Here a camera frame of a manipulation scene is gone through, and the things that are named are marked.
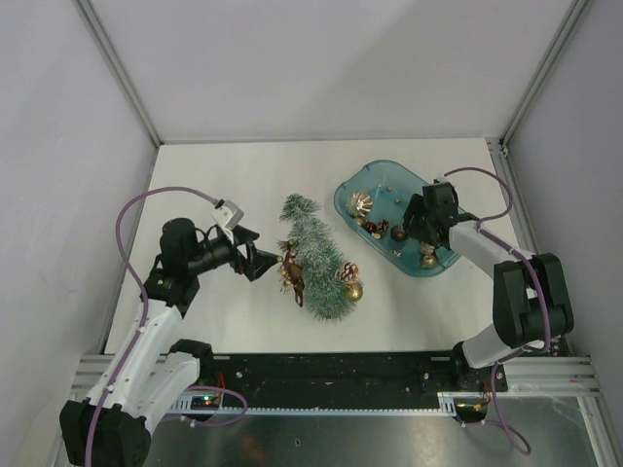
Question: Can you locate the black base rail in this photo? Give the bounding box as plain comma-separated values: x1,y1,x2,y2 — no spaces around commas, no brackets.
198,351,508,409

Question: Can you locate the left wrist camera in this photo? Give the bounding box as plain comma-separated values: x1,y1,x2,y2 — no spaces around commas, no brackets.
210,199,244,243

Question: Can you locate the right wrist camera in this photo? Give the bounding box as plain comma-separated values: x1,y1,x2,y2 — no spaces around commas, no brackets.
433,173,449,184

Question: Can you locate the small frosted pine cone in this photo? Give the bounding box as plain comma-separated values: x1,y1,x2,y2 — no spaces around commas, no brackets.
376,219,389,234

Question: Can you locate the small gold glitter bauble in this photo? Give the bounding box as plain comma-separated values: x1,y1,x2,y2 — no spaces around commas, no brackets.
346,281,364,303

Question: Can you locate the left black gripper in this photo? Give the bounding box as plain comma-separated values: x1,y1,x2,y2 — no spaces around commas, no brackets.
187,225,279,280

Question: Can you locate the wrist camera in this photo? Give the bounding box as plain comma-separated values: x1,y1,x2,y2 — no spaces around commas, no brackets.
433,173,449,184
210,199,244,243

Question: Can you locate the brown bauble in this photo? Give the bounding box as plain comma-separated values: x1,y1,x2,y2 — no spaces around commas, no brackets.
390,226,408,242

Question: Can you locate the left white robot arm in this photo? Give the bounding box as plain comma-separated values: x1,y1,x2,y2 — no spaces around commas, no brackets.
59,218,279,466

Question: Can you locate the small frosted christmas tree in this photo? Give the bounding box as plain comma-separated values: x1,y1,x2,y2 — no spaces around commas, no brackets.
279,194,357,321

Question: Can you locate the gold glitter bauble right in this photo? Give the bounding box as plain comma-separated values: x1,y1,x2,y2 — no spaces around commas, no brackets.
420,254,438,269

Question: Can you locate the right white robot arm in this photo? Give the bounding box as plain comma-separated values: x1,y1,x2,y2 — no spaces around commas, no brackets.
401,182,574,390

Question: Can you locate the teal plastic bin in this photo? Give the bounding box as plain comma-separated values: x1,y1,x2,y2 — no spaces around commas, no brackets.
333,160,459,277

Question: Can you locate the grey cable duct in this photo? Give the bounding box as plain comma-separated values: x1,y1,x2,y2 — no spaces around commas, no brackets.
169,391,488,419

